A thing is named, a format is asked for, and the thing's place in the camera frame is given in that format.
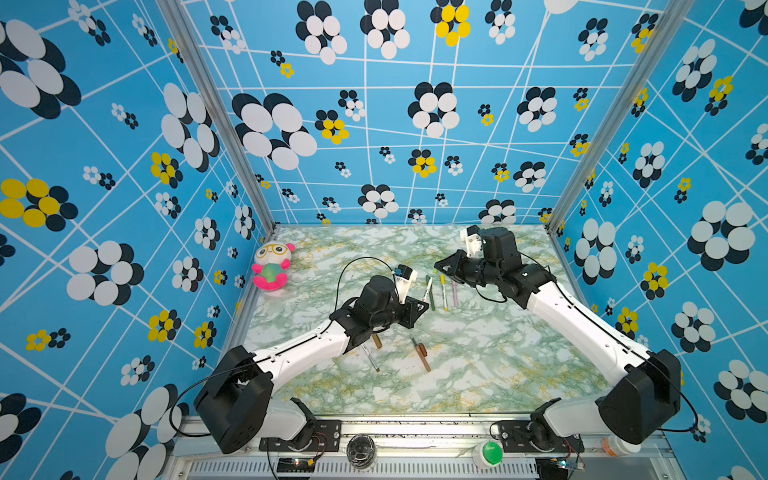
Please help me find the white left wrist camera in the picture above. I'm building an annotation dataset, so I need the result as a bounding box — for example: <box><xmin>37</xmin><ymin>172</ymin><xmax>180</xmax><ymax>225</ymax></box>
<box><xmin>393</xmin><ymin>264</ymin><xmax>418</xmax><ymax>304</ymax></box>

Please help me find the aluminium frame post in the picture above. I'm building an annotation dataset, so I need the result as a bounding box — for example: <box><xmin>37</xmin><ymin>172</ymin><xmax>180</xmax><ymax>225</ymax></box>
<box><xmin>546</xmin><ymin>0</ymin><xmax>695</xmax><ymax>239</ymax></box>
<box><xmin>157</xmin><ymin>0</ymin><xmax>276</xmax><ymax>240</ymax></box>

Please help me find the aluminium frame post right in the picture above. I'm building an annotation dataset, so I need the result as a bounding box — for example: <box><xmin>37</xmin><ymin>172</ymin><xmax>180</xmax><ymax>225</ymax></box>
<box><xmin>546</xmin><ymin>0</ymin><xmax>695</xmax><ymax>239</ymax></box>

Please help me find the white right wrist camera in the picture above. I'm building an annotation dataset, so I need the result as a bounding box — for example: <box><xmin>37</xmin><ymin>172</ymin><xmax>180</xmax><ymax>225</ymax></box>
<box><xmin>460</xmin><ymin>225</ymin><xmax>483</xmax><ymax>258</ymax></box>

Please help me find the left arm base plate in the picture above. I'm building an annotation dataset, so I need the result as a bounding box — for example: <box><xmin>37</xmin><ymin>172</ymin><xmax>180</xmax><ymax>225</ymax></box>
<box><xmin>259</xmin><ymin>419</ymin><xmax>342</xmax><ymax>453</ymax></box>

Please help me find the pink pen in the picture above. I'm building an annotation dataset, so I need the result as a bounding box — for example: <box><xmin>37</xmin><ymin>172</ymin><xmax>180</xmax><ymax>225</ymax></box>
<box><xmin>451</xmin><ymin>281</ymin><xmax>460</xmax><ymax>309</ymax></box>

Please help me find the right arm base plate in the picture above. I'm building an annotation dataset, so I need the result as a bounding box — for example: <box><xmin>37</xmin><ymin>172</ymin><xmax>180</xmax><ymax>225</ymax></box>
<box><xmin>489</xmin><ymin>420</ymin><xmax>584</xmax><ymax>454</ymax></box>

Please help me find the aluminium front rail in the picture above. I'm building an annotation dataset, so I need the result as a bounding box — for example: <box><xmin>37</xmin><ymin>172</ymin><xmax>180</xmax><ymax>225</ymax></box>
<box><xmin>162</xmin><ymin>414</ymin><xmax>685</xmax><ymax>479</ymax></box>

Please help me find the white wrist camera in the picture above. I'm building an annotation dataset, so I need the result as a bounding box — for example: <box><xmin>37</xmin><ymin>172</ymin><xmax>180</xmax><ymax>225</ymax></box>
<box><xmin>460</xmin><ymin>225</ymin><xmax>483</xmax><ymax>258</ymax></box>
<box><xmin>393</xmin><ymin>264</ymin><xmax>418</xmax><ymax>304</ymax></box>

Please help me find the white pen light green end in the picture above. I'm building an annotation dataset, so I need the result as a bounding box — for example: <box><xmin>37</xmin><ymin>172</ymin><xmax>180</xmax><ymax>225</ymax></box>
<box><xmin>422</xmin><ymin>275</ymin><xmax>434</xmax><ymax>304</ymax></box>

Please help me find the green push button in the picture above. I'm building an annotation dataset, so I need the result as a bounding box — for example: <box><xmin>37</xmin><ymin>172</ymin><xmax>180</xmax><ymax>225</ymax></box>
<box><xmin>472</xmin><ymin>440</ymin><xmax>504</xmax><ymax>469</ymax></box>

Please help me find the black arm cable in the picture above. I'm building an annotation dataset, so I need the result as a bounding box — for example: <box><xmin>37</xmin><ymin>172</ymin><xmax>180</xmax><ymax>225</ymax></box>
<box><xmin>167</xmin><ymin>256</ymin><xmax>397</xmax><ymax>439</ymax></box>
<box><xmin>473</xmin><ymin>248</ymin><xmax>700</xmax><ymax>433</ymax></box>

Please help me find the clear glass jar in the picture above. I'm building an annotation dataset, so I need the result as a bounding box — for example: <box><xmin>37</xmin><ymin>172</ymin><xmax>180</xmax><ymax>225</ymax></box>
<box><xmin>346</xmin><ymin>434</ymin><xmax>377</xmax><ymax>470</ymax></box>

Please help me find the white pen yellow end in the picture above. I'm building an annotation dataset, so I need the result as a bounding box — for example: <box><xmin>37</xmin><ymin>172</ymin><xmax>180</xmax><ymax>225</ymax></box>
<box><xmin>439</xmin><ymin>274</ymin><xmax>449</xmax><ymax>311</ymax></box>

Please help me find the aluminium frame post left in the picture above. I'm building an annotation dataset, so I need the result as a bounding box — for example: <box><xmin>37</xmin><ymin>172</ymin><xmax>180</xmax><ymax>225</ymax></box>
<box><xmin>157</xmin><ymin>0</ymin><xmax>276</xmax><ymax>240</ymax></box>

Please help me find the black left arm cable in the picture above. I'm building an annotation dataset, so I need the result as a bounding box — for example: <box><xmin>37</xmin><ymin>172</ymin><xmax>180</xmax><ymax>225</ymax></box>
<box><xmin>167</xmin><ymin>256</ymin><xmax>397</xmax><ymax>439</ymax></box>

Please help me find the pink white plush toy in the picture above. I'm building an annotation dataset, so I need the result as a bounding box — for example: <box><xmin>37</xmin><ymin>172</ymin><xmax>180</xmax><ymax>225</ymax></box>
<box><xmin>252</xmin><ymin>242</ymin><xmax>296</xmax><ymax>291</ymax></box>

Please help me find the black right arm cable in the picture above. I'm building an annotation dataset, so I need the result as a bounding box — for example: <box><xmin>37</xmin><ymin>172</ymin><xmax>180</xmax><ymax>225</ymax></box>
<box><xmin>473</xmin><ymin>248</ymin><xmax>700</xmax><ymax>433</ymax></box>

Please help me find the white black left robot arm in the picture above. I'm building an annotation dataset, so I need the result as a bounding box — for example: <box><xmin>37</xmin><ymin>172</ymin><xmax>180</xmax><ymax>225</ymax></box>
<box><xmin>194</xmin><ymin>265</ymin><xmax>429</xmax><ymax>454</ymax></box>

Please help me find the white pill bottle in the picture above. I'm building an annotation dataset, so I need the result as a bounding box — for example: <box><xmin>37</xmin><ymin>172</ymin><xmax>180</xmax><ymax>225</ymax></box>
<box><xmin>601</xmin><ymin>435</ymin><xmax>641</xmax><ymax>457</ymax></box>

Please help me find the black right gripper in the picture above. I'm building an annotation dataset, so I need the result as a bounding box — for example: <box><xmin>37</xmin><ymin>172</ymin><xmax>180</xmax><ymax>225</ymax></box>
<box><xmin>434</xmin><ymin>251</ymin><xmax>502</xmax><ymax>289</ymax></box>

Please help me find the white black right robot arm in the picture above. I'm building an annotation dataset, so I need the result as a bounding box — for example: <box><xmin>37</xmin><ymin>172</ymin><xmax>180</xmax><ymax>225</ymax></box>
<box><xmin>434</xmin><ymin>226</ymin><xmax>681</xmax><ymax>452</ymax></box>

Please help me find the white pen left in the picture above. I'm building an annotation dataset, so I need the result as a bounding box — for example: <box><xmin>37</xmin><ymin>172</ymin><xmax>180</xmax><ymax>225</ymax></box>
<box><xmin>360</xmin><ymin>345</ymin><xmax>380</xmax><ymax>373</ymax></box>

